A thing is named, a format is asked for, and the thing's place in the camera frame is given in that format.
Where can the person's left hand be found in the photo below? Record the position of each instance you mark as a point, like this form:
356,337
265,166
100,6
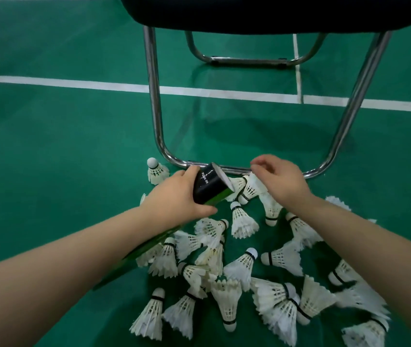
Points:
171,202

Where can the person's right hand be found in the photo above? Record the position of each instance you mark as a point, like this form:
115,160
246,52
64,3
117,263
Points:
285,184

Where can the person's right fingers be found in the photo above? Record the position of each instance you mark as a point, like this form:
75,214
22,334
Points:
263,164

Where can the person's left thumb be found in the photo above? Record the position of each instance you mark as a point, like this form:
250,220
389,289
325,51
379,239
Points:
205,212

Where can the black and green shuttlecock tube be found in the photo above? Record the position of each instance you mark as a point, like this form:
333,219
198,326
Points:
211,186

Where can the white feather shuttlecock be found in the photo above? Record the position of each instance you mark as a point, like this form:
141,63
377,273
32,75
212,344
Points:
251,191

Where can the person's right forearm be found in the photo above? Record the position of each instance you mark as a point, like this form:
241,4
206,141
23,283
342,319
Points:
379,249

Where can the person's left forearm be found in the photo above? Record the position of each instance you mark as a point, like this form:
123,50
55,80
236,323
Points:
57,271

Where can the pile of white shuttlecocks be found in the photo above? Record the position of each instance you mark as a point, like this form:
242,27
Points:
243,271

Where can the black chair seat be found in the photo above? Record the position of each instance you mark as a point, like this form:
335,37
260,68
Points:
270,12

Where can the chrome chair frame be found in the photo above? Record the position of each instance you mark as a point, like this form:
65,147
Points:
153,104

